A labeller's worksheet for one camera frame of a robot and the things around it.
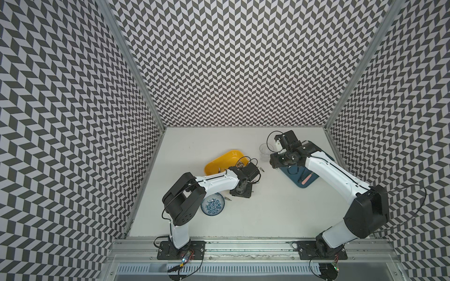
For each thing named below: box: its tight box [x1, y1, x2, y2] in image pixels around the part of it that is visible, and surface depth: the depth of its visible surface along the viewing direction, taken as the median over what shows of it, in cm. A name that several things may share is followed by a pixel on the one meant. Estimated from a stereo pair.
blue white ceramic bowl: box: [200, 192, 225, 217], surface depth 86 cm
